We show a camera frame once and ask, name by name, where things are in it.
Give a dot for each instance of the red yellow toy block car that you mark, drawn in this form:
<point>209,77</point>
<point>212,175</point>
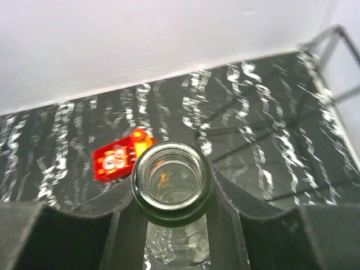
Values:
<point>116,160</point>

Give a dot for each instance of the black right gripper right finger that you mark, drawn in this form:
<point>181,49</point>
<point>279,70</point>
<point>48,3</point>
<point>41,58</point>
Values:
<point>248,233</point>

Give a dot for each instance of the black wire wine rack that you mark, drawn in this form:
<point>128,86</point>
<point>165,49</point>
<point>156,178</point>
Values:
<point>279,134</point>

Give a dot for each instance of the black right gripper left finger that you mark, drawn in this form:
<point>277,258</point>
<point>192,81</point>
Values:
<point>99,234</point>

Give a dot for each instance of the clear tall glass bottle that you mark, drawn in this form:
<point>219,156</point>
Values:
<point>172,183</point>

